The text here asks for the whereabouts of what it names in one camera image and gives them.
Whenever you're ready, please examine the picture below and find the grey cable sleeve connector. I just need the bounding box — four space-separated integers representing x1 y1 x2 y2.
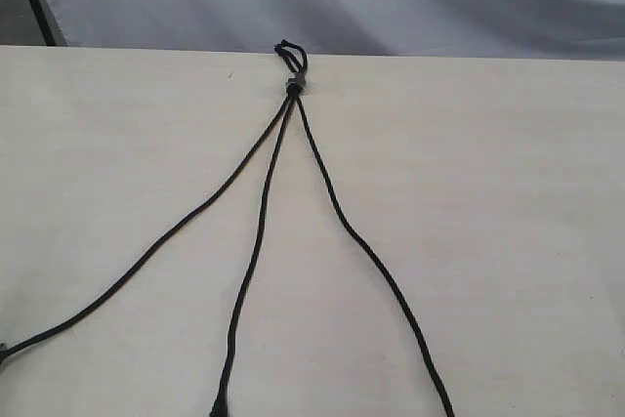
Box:
286 73 307 96

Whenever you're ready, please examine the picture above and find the black rope with small knot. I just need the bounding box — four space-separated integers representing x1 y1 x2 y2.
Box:
0 89 292 364

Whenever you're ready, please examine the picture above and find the black drawstring cord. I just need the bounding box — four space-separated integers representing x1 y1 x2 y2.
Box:
294 90 456 417

